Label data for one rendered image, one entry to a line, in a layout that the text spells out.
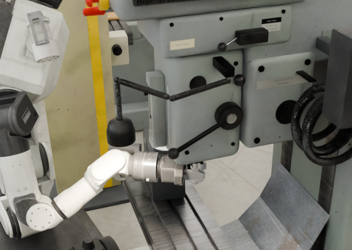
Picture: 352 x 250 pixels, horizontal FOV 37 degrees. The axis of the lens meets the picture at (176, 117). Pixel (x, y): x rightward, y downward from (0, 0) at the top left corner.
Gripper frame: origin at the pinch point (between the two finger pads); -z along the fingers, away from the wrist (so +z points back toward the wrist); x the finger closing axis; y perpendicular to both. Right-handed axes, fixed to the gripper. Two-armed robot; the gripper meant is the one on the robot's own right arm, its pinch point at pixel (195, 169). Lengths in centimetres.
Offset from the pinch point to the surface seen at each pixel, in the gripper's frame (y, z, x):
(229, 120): -22.1, -9.2, -10.3
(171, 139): -15.0, 5.8, -9.3
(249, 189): 123, -23, 167
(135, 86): -35.0, 12.4, -20.3
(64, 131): 74, 93, 146
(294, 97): -25.1, -25.8, -1.0
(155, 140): -13.2, 10.3, -6.9
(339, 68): -42, -32, -22
